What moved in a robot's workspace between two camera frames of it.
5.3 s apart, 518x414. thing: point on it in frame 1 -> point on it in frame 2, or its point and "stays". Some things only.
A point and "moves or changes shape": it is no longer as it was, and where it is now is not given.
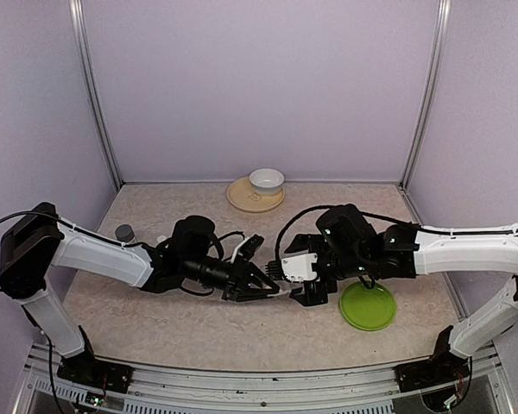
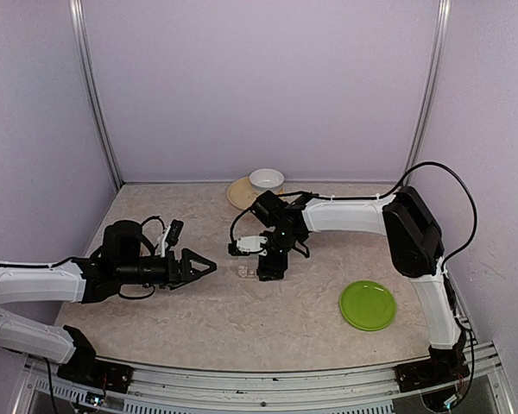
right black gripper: [315, 294] -> [269, 267]
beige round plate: [240, 194] stays
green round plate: [368, 309] stays
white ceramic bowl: [266, 181] stays
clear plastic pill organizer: [284, 292] moves or changes shape
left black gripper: [238, 281] -> [184, 276]
